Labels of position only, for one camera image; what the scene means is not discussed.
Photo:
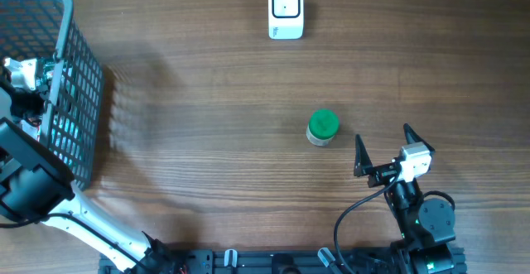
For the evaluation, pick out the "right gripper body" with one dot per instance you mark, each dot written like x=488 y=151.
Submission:
x=383 y=175

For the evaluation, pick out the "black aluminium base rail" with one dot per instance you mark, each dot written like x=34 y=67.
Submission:
x=361 y=261

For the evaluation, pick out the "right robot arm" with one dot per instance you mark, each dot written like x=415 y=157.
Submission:
x=426 y=219

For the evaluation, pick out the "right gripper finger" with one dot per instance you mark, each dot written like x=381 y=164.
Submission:
x=362 y=163
x=412 y=137

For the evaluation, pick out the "large green white packet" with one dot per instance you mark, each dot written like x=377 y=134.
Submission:
x=50 y=86

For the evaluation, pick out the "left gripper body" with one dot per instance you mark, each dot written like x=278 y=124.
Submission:
x=25 y=102

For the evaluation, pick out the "green lid jar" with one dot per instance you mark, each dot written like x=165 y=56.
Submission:
x=322 y=127

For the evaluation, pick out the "white barcode scanner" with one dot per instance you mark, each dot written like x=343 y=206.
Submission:
x=285 y=19

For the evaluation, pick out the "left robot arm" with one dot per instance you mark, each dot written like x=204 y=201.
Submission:
x=37 y=187

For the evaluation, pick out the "grey plastic mesh basket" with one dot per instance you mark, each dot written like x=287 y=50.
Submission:
x=47 y=29

